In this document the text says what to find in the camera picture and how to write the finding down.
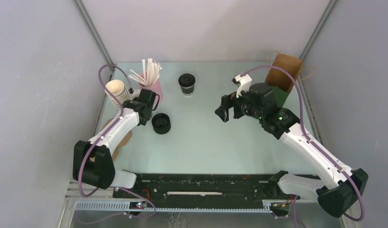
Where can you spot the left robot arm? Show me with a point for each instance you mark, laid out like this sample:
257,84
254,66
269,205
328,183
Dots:
93,159

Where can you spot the white wrapped straws bundle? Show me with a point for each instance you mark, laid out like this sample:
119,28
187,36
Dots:
151,73

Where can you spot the brown cardboard cup carrier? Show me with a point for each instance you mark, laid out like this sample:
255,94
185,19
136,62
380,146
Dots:
121,141

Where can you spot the green paper bag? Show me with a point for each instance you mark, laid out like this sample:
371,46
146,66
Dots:
279,81

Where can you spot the black cup lid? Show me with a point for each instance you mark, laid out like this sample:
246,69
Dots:
186,80

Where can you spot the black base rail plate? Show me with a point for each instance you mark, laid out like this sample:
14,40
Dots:
209,191

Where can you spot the black sleeved paper cup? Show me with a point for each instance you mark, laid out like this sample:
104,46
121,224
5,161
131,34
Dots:
188,91

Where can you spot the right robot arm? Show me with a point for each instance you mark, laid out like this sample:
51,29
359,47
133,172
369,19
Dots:
339,186

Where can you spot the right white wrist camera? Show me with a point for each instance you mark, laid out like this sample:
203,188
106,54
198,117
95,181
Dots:
243,82

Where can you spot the stack of black lids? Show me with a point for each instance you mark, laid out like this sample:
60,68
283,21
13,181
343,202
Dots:
161,123

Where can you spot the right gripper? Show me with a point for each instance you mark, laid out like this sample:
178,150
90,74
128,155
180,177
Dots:
228,101

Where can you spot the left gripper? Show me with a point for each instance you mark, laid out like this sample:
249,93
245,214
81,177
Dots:
140,123

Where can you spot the stack of paper cups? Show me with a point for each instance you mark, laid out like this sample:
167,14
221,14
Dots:
118,89

